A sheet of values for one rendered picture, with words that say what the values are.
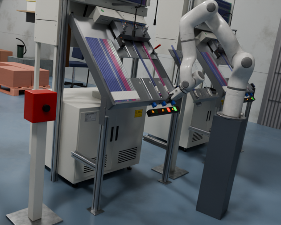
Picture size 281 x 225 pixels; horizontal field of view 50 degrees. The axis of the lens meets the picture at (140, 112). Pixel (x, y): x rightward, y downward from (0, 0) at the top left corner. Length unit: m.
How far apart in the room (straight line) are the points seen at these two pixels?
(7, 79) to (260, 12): 4.25
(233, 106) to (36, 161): 1.24
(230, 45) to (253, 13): 3.55
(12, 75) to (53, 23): 2.97
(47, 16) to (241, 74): 1.42
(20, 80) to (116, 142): 3.16
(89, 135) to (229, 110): 0.97
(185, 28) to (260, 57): 3.58
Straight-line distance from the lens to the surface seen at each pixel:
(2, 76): 5.42
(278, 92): 5.35
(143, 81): 2.14
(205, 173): 2.13
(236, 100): 2.00
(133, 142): 2.53
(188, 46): 1.94
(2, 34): 9.57
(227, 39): 1.97
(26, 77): 5.33
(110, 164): 2.43
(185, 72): 1.90
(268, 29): 5.45
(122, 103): 1.84
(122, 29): 2.27
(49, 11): 2.36
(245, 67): 1.93
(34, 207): 1.92
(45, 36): 2.39
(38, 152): 1.77
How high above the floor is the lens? 1.11
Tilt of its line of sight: 13 degrees down
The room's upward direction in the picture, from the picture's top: 8 degrees clockwise
